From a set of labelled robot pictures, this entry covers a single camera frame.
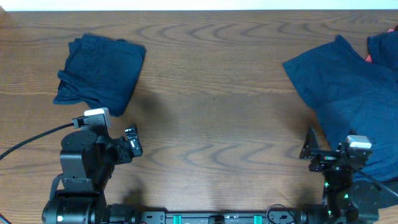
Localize navy blue shorts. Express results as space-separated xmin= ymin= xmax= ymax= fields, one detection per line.
xmin=53 ymin=34 xmax=146 ymax=117

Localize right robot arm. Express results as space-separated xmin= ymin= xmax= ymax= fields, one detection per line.
xmin=297 ymin=128 xmax=381 ymax=224

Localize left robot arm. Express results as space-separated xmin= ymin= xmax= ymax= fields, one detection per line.
xmin=42 ymin=124 xmax=143 ymax=224

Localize navy blue garment pile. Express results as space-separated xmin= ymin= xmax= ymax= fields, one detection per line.
xmin=282 ymin=35 xmax=397 ymax=191

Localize pink red cloth piece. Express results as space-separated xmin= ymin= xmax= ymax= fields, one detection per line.
xmin=364 ymin=27 xmax=397 ymax=63

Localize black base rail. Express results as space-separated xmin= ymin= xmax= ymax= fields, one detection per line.
xmin=136 ymin=210 xmax=327 ymax=224

